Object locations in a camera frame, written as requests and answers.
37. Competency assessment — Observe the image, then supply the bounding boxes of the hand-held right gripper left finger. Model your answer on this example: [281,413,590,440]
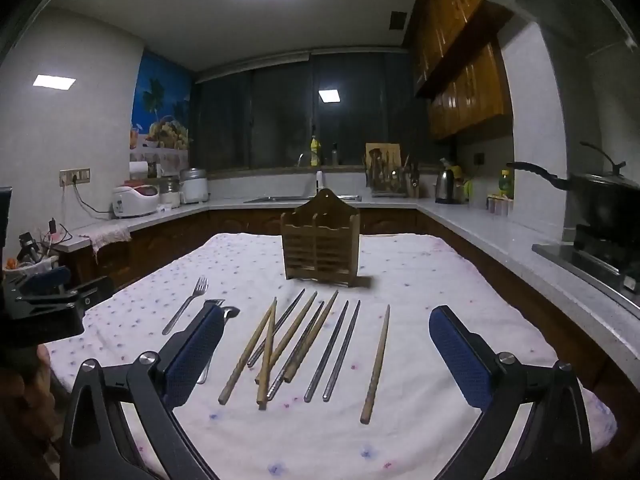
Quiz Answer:
[60,302,226,480]

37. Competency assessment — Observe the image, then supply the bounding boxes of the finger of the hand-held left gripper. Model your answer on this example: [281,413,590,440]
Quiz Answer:
[21,266,72,297]
[65,275,116,311]

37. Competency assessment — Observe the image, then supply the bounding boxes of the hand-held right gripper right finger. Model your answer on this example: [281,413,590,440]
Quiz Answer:
[429,305,593,480]

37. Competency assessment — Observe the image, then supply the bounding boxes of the wooden chopstick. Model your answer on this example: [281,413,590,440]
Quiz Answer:
[360,304,392,426]
[283,289,340,384]
[218,297,278,406]
[254,290,319,386]
[256,304,277,411]

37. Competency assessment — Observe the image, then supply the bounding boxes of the steel spoon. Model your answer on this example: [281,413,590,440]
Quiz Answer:
[196,305,241,386]

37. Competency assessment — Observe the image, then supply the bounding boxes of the metal chopstick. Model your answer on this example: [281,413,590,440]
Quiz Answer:
[303,300,350,404]
[321,300,362,403]
[247,287,306,368]
[265,301,326,401]

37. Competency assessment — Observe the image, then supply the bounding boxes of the wooden utensil holder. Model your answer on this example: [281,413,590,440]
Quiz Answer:
[279,187,362,288]

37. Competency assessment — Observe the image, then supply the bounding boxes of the person's left hand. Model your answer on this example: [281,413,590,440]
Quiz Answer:
[0,345,53,441]

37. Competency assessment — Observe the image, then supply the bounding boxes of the basket of small tools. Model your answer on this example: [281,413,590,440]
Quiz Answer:
[2,217,61,281]

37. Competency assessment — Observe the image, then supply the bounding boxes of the large steel fork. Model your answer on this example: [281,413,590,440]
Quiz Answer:
[161,276,209,336]

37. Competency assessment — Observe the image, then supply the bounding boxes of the white lace cloth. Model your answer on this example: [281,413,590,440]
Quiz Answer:
[89,222,132,261]

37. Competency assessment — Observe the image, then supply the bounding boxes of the brown base cabinets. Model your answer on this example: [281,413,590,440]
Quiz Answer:
[60,207,616,386]

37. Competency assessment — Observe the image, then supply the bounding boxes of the floral white tablecloth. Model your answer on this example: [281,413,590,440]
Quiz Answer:
[42,232,618,480]

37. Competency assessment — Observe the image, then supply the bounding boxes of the white kitchen countertop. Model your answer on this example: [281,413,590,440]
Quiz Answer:
[50,195,640,356]

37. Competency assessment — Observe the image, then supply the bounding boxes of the clear jar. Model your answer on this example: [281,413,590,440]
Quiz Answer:
[160,176,181,208]

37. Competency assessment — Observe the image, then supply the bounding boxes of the steel rice cooker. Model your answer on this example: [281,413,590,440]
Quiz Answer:
[179,167,210,205]

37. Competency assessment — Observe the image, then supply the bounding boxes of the row of spice containers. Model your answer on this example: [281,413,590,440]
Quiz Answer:
[487,195,515,217]

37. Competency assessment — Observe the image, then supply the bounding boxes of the gas stove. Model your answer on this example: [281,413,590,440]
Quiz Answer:
[531,225,640,306]

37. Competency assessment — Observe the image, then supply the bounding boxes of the steel electric kettle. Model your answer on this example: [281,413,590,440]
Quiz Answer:
[434,157,463,205]

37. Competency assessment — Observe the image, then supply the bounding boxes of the steel kitchen sink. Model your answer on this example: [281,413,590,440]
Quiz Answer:
[243,194,362,205]

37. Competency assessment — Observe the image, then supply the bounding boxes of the countertop utensil rack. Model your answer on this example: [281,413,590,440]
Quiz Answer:
[367,152,421,198]

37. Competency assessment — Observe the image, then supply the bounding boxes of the black wok with lid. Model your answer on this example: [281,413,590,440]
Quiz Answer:
[506,141,640,241]

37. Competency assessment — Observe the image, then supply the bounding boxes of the wooden cutting board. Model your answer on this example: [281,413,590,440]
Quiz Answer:
[365,142,401,171]

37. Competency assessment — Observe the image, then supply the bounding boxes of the dark kitchen window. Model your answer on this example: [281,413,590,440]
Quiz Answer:
[192,47,431,173]

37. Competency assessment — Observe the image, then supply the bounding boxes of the wooden upper cabinets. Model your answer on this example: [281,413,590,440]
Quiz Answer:
[410,0,513,141]

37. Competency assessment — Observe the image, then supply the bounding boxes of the range hood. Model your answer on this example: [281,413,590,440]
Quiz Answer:
[475,0,640,61]

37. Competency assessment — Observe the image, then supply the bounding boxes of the black power cable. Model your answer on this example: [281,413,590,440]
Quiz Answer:
[74,180,113,221]

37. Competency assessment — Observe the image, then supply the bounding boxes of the wall socket strip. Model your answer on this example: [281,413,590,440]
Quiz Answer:
[59,168,92,187]

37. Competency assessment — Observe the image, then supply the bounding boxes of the beach fruit wall poster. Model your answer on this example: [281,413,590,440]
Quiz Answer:
[129,50,195,151]

